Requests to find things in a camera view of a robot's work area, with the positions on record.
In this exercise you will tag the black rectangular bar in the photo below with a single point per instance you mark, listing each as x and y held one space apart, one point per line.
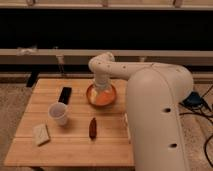
65 95

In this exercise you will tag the white tube bottle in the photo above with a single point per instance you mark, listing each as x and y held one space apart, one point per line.
127 128

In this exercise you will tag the wooden shelf rail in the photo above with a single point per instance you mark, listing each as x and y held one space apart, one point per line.
82 56

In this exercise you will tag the orange bowl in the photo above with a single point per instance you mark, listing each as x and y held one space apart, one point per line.
105 98

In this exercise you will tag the dark red pepper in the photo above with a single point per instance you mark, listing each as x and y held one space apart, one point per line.
93 129

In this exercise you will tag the beige sponge block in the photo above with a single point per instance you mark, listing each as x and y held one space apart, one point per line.
41 135

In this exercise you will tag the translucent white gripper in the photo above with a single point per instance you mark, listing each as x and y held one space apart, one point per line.
101 90

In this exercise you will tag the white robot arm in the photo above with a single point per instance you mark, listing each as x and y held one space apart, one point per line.
153 93

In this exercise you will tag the blue device with cables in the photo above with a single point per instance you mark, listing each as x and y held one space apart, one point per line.
197 105

